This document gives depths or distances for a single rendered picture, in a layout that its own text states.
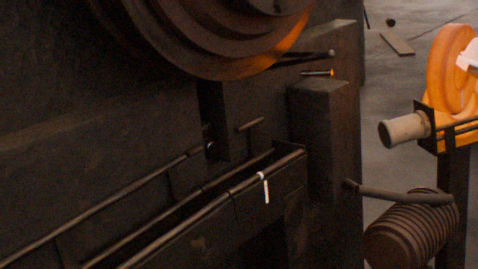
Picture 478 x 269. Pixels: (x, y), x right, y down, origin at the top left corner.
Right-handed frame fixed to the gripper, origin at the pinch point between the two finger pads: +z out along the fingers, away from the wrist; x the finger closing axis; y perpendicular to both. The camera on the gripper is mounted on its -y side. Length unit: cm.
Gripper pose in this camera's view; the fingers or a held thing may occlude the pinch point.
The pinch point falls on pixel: (454, 57)
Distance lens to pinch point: 107.1
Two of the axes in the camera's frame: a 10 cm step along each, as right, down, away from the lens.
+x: -6.6, 3.2, -6.8
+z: -7.4, -4.2, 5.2
